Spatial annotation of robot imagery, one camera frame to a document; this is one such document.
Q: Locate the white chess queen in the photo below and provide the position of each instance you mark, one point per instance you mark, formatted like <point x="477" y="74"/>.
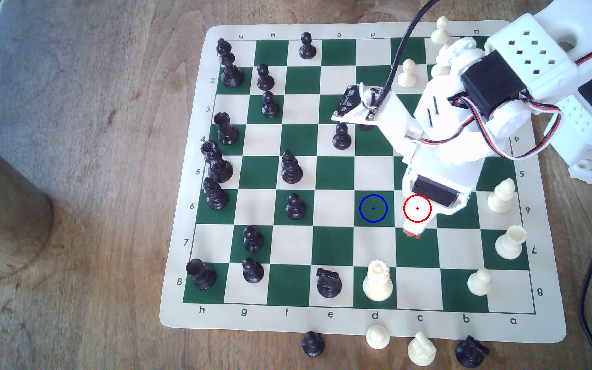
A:
<point x="378" y="282"/>

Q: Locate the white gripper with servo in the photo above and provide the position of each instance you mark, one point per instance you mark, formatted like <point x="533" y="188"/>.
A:
<point x="435" y="192"/>

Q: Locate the white chess knight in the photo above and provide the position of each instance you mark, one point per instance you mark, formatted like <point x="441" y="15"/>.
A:
<point x="421" y="349"/>

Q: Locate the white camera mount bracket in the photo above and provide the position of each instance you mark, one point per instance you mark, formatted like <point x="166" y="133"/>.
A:
<point x="396" y="121"/>

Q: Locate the black chess king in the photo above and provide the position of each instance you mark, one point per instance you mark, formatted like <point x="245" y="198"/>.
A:
<point x="230" y="69"/>

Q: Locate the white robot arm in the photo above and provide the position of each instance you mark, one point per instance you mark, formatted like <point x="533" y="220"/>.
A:
<point x="532" y="56"/>

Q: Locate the black chess pawn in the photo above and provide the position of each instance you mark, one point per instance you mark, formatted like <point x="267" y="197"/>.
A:
<point x="253" y="239"/>
<point x="264" y="78"/>
<point x="313" y="344"/>
<point x="252" y="271"/>
<point x="295" y="206"/>
<point x="342" y="138"/>
<point x="307" y="46"/>
<point x="270" y="106"/>

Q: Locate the white chess rook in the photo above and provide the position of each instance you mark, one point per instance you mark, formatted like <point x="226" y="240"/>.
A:
<point x="510" y="243"/>

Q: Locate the white chess bishop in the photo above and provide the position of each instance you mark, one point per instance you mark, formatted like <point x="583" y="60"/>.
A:
<point x="501" y="197"/>
<point x="438" y="69"/>

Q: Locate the black chess bishop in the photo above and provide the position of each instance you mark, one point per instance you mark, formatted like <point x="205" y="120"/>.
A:
<point x="291" y="168"/>
<point x="215" y="194"/>

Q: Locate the black chess queen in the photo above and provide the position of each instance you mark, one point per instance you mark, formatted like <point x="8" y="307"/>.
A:
<point x="217" y="164"/>

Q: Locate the black chess knight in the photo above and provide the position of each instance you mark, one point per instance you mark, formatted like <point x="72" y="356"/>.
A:
<point x="469" y="352"/>
<point x="328" y="284"/>

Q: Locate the green and white chess mat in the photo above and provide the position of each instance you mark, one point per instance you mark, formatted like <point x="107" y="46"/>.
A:
<point x="301" y="138"/>

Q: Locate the black chess rook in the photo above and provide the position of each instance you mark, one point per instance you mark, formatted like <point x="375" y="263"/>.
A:
<point x="201" y="275"/>
<point x="226" y="130"/>

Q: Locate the black camera circuit board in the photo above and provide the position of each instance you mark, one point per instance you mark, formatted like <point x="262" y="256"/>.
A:
<point x="352" y="103"/>

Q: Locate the white chess pawn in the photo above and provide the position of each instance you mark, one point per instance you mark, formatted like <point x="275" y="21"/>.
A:
<point x="407" y="74"/>
<point x="440" y="32"/>
<point x="377" y="338"/>
<point x="480" y="282"/>

